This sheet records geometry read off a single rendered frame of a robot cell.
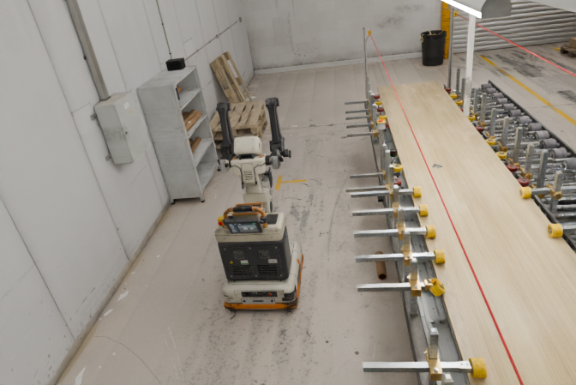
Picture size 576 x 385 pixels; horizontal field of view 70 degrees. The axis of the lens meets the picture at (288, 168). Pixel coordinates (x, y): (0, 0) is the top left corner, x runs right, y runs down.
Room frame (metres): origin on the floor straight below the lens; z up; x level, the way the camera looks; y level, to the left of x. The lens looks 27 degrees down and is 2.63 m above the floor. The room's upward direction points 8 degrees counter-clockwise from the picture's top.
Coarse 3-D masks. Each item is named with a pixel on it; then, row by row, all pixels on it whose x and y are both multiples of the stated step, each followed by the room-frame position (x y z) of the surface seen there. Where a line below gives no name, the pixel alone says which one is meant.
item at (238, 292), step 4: (236, 292) 2.63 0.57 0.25; (240, 292) 2.62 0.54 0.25; (244, 292) 2.61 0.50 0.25; (248, 292) 2.61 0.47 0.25; (252, 292) 2.60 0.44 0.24; (256, 292) 2.59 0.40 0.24; (260, 292) 2.59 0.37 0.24; (264, 292) 2.58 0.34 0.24; (268, 292) 2.58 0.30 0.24; (272, 292) 2.57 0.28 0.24; (276, 292) 2.56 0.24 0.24; (280, 292) 2.55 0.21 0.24; (236, 296) 2.63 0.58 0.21; (240, 296) 2.62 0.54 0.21; (244, 296) 2.62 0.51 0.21; (248, 296) 2.61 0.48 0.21; (252, 296) 2.60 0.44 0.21; (256, 296) 2.59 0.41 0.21; (260, 296) 2.59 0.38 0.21; (264, 296) 2.58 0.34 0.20; (268, 296) 2.58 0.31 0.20; (272, 296) 2.57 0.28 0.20; (276, 296) 2.57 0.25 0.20; (280, 296) 2.56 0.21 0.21; (284, 296) 2.55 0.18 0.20
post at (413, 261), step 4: (412, 260) 1.73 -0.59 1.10; (416, 260) 1.73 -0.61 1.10; (412, 264) 1.72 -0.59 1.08; (416, 264) 1.72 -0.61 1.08; (412, 268) 1.72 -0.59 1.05; (416, 268) 1.72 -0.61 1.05; (412, 272) 1.72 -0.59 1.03; (416, 272) 1.72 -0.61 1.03; (412, 276) 1.72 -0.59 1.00; (416, 276) 1.72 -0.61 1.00; (412, 300) 1.72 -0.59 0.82; (416, 300) 1.72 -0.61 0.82; (412, 304) 1.72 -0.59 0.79; (416, 304) 1.72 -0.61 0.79; (412, 308) 1.72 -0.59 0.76; (416, 308) 1.72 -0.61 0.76; (412, 312) 1.72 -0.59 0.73; (416, 312) 1.72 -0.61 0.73
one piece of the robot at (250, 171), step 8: (232, 160) 3.06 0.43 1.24; (240, 160) 3.04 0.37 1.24; (248, 160) 3.02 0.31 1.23; (256, 160) 3.01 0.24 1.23; (264, 160) 3.04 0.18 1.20; (232, 168) 3.04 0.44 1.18; (240, 168) 3.03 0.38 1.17; (248, 168) 3.01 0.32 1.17; (256, 168) 3.00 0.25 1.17; (264, 168) 3.00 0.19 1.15; (240, 176) 3.02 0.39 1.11; (248, 176) 3.01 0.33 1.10; (256, 176) 2.99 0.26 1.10; (248, 184) 3.00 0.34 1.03; (256, 184) 2.99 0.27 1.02; (248, 192) 3.06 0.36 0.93; (256, 192) 3.04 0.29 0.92; (264, 192) 3.05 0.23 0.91; (248, 200) 3.07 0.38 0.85; (256, 200) 3.05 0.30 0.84; (264, 200) 3.04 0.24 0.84; (264, 208) 3.04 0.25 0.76; (272, 208) 3.11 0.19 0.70
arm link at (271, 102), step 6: (270, 102) 3.27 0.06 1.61; (270, 108) 3.23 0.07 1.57; (270, 114) 3.22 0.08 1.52; (270, 120) 3.22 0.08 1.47; (276, 126) 3.22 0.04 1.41; (276, 132) 3.20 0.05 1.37; (276, 138) 3.19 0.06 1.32; (270, 144) 3.20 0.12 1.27; (282, 144) 3.21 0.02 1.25; (270, 150) 3.18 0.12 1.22; (282, 150) 3.17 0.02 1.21
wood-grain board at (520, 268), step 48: (384, 96) 5.07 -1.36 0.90; (432, 96) 4.80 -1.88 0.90; (432, 144) 3.50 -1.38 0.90; (480, 144) 3.35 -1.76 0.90; (432, 192) 2.68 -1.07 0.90; (480, 192) 2.58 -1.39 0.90; (432, 240) 2.12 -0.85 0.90; (480, 240) 2.05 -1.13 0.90; (528, 240) 1.98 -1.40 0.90; (528, 288) 1.61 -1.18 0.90; (480, 336) 1.36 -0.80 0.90; (528, 336) 1.32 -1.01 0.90; (480, 384) 1.13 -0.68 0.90; (528, 384) 1.09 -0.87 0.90
